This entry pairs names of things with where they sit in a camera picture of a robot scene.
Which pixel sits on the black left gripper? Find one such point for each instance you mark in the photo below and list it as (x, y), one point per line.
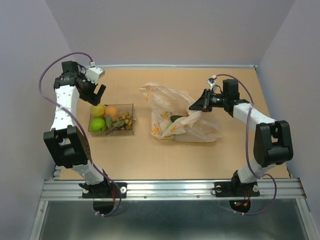
(92, 98)

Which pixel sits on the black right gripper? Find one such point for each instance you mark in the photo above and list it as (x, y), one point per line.
(203, 103)

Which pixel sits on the yellow fake apple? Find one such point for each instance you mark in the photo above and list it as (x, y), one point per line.
(97, 110)

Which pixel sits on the orange fake peach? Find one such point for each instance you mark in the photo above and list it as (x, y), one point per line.
(111, 110)

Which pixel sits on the green fake apple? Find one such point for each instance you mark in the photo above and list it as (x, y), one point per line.
(98, 125)

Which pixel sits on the dark green fake avocado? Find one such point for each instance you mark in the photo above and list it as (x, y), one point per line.
(173, 118)

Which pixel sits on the white banana print plastic bag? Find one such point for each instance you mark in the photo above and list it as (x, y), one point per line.
(194, 127)

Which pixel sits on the brown fake longan bunch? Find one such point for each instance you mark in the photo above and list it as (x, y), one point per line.
(121, 126)

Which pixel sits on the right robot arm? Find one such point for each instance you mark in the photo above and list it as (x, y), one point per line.
(272, 138)

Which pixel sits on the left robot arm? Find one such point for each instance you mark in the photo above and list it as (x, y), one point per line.
(66, 140)

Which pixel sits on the clear plastic box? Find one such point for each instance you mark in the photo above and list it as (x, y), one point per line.
(127, 109)

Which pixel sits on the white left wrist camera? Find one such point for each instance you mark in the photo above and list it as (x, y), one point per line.
(93, 74)

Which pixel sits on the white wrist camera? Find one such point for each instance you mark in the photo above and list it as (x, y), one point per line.
(93, 74)
(212, 83)

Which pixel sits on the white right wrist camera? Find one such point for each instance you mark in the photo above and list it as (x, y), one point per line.
(212, 83)

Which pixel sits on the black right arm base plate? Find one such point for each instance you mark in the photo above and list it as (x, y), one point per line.
(226, 189)

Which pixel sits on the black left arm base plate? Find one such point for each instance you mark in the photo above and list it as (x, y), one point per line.
(104, 190)

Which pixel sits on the aluminium front frame rail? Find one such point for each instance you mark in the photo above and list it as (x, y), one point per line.
(163, 190)

